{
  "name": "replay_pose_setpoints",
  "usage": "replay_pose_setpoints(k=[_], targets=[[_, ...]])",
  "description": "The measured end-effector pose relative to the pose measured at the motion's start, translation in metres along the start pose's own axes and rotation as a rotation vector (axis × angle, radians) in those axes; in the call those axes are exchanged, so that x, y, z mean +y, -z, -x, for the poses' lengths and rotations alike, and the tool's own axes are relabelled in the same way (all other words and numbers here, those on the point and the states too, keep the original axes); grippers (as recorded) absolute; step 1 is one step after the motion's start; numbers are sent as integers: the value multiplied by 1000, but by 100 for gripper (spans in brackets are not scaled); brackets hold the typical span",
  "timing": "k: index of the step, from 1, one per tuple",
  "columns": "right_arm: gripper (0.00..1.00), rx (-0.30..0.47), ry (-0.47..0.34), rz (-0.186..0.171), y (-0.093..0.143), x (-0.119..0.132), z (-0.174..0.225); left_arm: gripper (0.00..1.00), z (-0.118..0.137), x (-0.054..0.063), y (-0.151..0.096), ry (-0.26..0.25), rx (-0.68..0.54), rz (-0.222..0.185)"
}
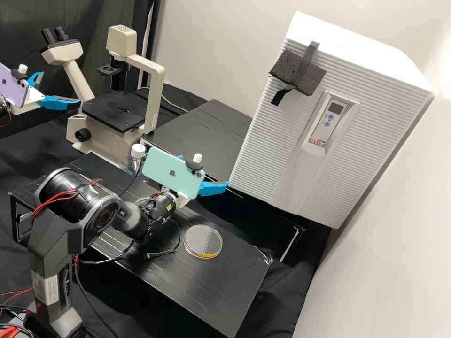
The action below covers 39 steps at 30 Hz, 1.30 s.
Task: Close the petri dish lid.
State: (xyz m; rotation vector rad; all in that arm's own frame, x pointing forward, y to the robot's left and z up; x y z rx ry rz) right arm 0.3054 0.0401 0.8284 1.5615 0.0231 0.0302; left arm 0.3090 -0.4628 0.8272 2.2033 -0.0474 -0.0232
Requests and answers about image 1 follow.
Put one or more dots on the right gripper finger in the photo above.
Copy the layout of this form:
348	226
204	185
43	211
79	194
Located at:
211	188
181	157

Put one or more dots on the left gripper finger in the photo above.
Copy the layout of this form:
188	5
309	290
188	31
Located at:
56	103
33	79

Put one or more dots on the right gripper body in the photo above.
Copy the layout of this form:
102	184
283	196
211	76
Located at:
183	201

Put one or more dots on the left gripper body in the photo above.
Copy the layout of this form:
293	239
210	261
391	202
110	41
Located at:
31	98

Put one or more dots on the petri dish lid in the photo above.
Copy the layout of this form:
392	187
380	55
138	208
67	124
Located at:
197	239

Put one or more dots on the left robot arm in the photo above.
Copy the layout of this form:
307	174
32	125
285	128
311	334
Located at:
3	105

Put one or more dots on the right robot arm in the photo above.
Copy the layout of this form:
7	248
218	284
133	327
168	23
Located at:
70	211

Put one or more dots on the petri dish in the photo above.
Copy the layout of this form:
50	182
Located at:
208	255

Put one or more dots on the black platform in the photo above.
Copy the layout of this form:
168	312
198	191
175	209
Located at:
197	288
197	133

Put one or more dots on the white-capped bottle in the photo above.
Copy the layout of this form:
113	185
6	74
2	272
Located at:
138	150

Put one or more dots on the cream microscope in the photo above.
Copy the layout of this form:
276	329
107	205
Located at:
105	133

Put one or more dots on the incubator door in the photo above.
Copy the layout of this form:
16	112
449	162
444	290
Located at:
282	148

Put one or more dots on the white incubator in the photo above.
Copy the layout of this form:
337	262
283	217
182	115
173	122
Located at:
352	40

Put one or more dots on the right wrist camera phone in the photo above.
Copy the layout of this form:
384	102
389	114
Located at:
165	172

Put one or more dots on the wrist camera phone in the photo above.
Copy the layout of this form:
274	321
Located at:
165	172
10	84

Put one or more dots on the left wrist camera phone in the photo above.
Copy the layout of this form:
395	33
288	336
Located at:
10	84

